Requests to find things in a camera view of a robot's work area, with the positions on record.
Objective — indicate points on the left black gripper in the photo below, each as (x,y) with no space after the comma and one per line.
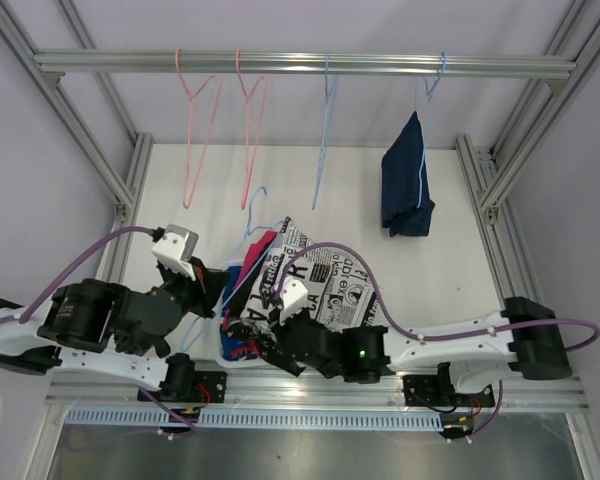
(204,285)

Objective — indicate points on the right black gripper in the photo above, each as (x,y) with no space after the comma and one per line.
(283,328)

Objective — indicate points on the white black print trousers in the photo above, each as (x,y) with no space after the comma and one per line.
(340,293)

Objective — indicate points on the white plastic basket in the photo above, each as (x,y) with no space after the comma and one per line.
(217,355)

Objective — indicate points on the pink trousers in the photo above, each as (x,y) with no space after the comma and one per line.
(254,253)

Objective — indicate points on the blue hanger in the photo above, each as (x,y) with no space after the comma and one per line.
(249,230)
(330,92)
(429,87)

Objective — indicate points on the black white patterned trousers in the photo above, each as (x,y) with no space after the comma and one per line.
(254,302)

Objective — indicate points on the navy blue trousers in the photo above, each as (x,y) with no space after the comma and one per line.
(406,204)

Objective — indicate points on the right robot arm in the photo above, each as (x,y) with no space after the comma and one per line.
(521,340)

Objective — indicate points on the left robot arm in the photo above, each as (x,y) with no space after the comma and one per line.
(107,328)

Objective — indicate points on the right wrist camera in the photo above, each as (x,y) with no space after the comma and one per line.
(292,299)

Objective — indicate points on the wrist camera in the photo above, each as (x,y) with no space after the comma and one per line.
(292,299)
(176,243)

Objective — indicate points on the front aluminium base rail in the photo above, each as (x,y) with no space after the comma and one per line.
(266,388)

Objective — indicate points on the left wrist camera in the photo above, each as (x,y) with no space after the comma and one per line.
(176,243)

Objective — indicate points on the white slotted cable duct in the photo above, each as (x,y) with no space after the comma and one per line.
(260,419)

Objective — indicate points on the left aluminium frame struts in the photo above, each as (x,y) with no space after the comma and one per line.
(125,192)

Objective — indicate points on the aluminium frame struts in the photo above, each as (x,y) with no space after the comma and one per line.
(536,191)
(125,192)

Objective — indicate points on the aluminium hanging rail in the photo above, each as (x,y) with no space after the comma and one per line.
(546,67)

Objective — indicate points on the right aluminium frame struts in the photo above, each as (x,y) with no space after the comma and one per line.
(536,191)

